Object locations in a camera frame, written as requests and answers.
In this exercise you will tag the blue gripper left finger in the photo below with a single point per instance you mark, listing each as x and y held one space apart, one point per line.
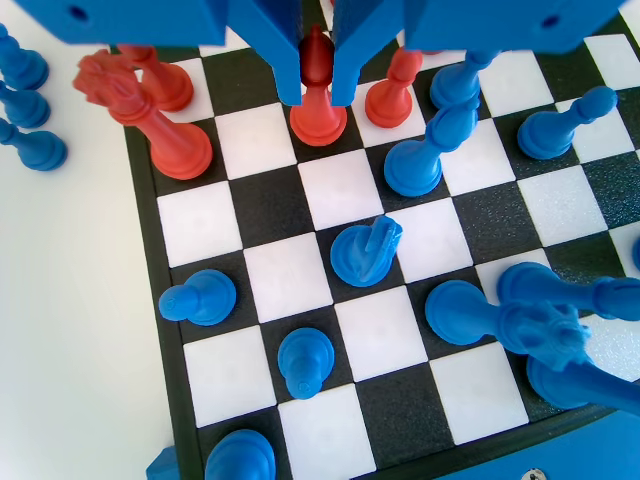
285 35

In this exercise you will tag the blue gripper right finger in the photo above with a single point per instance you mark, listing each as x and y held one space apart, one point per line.
355 35

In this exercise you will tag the red pawn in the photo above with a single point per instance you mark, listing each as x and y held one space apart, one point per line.
318 120

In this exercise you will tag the red pawn chess piece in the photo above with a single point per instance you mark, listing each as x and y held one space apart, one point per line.
170 90
387 107

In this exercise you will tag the red queen piece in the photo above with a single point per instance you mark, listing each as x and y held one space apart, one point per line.
170 145

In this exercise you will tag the blue queen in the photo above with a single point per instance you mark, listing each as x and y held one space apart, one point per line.
457 312

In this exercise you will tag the blue rook chess piece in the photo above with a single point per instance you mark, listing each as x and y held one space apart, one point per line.
240 460

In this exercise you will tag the black white chessboard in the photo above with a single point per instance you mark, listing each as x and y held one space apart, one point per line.
350 185

